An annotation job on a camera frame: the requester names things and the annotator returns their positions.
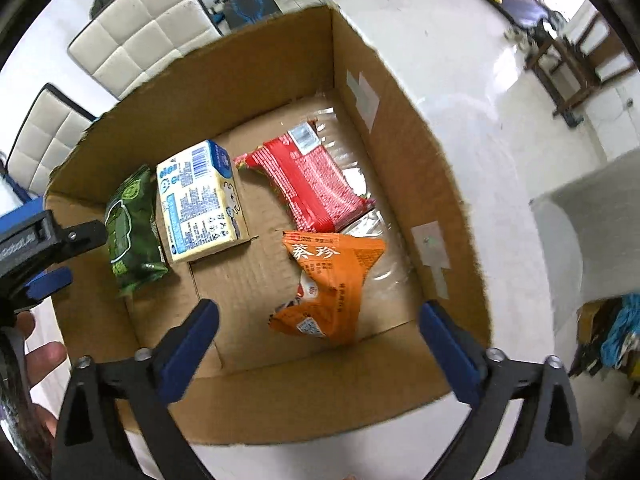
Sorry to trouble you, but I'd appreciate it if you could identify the pile of colourful clutter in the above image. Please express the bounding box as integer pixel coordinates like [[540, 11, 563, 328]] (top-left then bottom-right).
[[569, 294, 640, 377]]

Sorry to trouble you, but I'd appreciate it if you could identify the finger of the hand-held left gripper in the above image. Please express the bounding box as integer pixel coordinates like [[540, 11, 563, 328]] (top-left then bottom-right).
[[24, 266, 74, 307], [49, 219, 109, 262]]

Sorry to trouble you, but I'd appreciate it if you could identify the red noodle packet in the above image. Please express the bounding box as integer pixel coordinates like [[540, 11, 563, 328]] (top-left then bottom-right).
[[235, 121, 376, 234]]

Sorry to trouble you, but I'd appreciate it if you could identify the person's left hand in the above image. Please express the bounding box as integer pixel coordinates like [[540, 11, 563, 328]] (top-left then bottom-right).
[[15, 310, 69, 438]]

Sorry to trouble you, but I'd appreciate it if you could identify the small white padded chair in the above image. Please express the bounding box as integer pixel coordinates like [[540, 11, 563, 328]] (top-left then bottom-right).
[[5, 83, 97, 197]]

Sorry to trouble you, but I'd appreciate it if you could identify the green snack packet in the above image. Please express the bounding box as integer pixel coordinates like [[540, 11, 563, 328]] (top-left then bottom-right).
[[103, 164, 172, 297]]

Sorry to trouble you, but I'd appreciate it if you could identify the black blue exercise machine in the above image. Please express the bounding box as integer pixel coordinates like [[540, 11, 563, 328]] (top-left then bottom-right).
[[214, 0, 284, 29]]

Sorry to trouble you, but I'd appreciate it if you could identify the white cloth cover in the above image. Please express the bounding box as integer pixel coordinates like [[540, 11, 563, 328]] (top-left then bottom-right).
[[529, 147, 640, 332]]

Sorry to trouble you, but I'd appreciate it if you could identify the orange snack packet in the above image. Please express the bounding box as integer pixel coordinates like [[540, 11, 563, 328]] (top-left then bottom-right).
[[268, 230, 389, 346]]

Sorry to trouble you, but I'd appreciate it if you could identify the large white padded chair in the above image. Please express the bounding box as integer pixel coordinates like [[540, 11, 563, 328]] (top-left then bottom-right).
[[67, 0, 227, 102]]

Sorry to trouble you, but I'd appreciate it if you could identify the brown cardboard box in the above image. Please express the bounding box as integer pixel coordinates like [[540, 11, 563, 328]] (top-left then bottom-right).
[[44, 4, 493, 447]]

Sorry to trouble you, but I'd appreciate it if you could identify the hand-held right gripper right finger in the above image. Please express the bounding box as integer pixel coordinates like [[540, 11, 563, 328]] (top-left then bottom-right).
[[418, 300, 587, 480]]

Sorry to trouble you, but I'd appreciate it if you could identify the white blue carton box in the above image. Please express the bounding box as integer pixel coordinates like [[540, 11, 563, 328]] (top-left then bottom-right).
[[156, 140, 251, 265]]

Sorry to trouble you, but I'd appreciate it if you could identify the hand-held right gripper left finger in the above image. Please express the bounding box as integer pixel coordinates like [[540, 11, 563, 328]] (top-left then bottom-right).
[[50, 299, 221, 480]]

